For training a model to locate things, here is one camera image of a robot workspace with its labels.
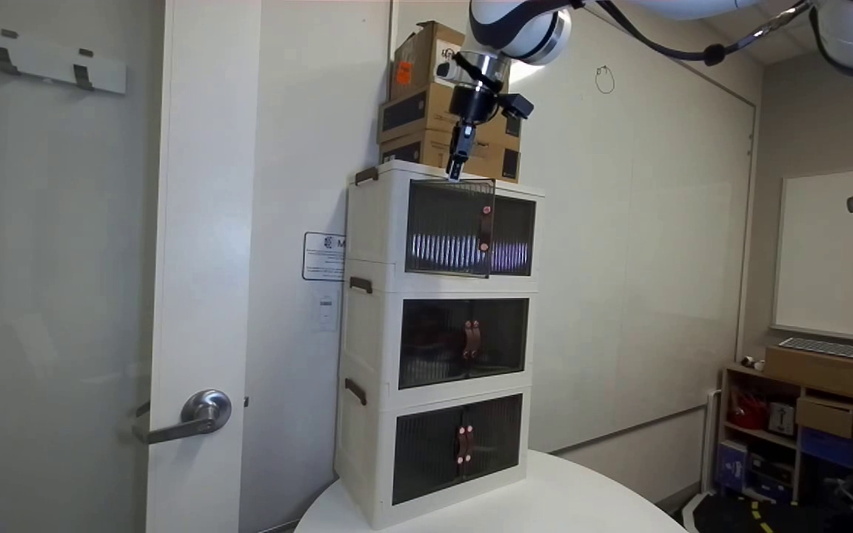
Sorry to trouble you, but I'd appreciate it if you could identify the upper cardboard box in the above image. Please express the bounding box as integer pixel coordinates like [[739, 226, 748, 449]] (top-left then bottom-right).
[[388, 21, 466, 98]]

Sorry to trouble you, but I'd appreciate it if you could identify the wall paper sign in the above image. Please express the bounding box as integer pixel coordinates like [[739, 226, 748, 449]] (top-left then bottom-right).
[[303, 232, 348, 282]]

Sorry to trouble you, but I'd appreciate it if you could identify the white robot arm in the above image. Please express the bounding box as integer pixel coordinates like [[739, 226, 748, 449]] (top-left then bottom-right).
[[447, 0, 853, 178]]

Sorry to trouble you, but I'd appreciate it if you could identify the cardboard box on shelf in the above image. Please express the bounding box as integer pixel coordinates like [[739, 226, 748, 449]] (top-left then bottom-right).
[[764, 349, 853, 400]]

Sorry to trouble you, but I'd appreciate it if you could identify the wooden storage shelf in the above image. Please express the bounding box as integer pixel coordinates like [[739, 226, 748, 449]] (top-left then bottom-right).
[[714, 365, 853, 507]]

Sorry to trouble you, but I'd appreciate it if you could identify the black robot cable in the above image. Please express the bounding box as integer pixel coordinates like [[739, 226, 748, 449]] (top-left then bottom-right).
[[585, 0, 853, 79]]

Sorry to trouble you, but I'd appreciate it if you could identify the lower cardboard box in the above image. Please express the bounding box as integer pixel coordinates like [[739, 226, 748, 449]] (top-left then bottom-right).
[[379, 84, 523, 180]]

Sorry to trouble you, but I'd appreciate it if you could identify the wall coat hook rack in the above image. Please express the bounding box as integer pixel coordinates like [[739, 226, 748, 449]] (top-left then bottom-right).
[[0, 27, 127, 94]]

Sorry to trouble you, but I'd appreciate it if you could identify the computer keyboard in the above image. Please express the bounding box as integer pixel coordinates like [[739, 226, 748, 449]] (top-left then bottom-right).
[[776, 335, 853, 362]]

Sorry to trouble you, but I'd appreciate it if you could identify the whiteboard on wall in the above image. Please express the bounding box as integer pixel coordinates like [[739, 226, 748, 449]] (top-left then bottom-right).
[[774, 171, 853, 341]]

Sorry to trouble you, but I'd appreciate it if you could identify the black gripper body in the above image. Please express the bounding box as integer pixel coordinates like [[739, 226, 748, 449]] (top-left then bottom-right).
[[437, 49, 533, 147]]

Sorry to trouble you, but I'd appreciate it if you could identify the silver lever door handle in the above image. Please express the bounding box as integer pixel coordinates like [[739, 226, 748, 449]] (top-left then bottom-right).
[[146, 389, 234, 443]]

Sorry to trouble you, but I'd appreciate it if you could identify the white three-tier storage cabinet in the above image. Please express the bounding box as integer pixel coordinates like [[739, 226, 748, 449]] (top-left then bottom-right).
[[336, 161, 546, 526]]

